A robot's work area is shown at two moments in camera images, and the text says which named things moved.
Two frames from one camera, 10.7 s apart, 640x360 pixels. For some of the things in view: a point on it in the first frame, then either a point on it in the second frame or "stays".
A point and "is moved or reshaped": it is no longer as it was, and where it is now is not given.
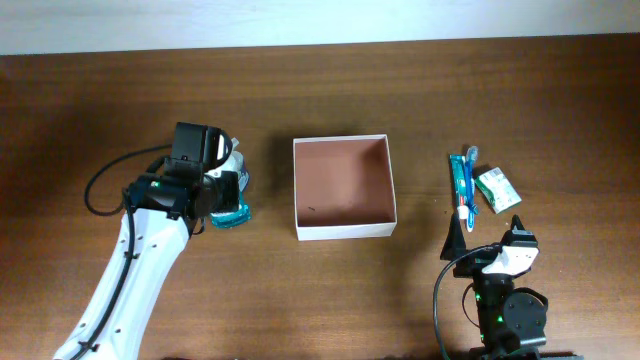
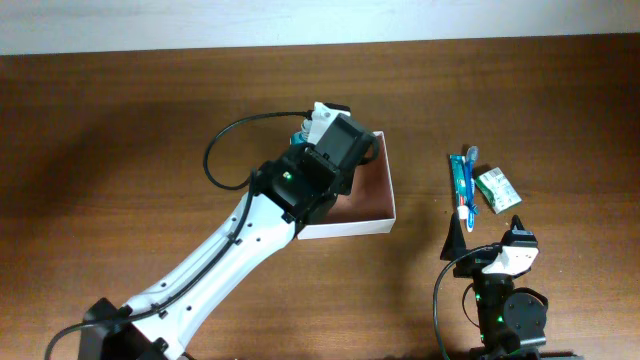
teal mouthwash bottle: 225,220 is moved or reshaped
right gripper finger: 516,222 stays
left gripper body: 226,192 to 345,182
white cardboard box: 343,187 stays
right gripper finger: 455,243 stays
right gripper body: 483,282 stays
